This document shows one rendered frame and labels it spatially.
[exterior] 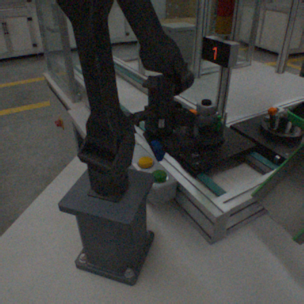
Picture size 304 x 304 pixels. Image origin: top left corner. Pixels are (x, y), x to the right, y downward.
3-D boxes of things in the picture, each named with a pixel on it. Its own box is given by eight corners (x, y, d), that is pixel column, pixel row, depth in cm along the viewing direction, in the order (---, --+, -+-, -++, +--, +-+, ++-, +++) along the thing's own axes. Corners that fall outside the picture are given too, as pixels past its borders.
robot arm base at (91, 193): (85, 195, 53) (81, 170, 49) (101, 175, 58) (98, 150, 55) (119, 203, 51) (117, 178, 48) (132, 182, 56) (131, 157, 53)
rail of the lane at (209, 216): (210, 245, 67) (216, 214, 61) (85, 108, 130) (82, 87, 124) (227, 236, 69) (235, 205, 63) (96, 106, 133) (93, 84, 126)
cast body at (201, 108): (200, 127, 82) (203, 106, 78) (191, 121, 85) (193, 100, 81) (222, 121, 85) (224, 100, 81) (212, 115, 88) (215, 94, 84)
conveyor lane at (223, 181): (216, 222, 73) (222, 195, 68) (98, 106, 133) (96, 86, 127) (284, 185, 85) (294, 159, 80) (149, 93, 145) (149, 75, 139)
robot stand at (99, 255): (74, 267, 62) (55, 204, 51) (102, 221, 73) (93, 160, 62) (134, 287, 58) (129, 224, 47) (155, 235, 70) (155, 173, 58)
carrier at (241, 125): (286, 165, 79) (298, 127, 72) (229, 129, 96) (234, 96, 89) (330, 143, 89) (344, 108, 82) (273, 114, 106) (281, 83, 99)
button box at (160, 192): (154, 207, 72) (154, 188, 69) (119, 165, 87) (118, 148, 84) (176, 197, 75) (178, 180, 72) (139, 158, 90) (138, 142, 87)
